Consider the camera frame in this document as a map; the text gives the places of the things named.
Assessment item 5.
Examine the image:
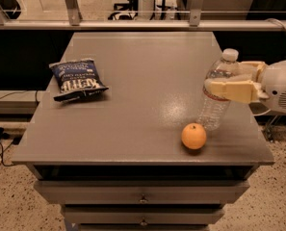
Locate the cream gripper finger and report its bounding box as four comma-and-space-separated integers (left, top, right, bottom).
204, 79, 269, 104
239, 61, 267, 82

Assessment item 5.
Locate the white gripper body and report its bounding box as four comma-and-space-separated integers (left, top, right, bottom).
261, 61, 286, 114

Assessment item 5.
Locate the clear plastic water bottle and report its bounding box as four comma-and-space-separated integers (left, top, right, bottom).
196, 48, 239, 131

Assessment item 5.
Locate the orange fruit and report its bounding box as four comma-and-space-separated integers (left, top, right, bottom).
181, 123, 207, 149

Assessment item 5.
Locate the grey drawer cabinet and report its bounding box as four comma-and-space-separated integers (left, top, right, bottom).
13, 32, 273, 231

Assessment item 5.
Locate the black office chair base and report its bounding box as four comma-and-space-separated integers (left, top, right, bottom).
108, 0, 181, 20

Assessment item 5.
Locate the blue chip bag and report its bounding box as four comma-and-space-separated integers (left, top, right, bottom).
49, 58, 108, 102

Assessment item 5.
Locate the top grey drawer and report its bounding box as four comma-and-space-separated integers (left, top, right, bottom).
34, 181, 249, 205

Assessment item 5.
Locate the grey drawer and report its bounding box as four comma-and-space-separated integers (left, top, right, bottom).
62, 206, 224, 225
34, 181, 249, 205

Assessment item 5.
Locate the metal guard rail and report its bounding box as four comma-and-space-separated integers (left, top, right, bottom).
0, 0, 286, 31

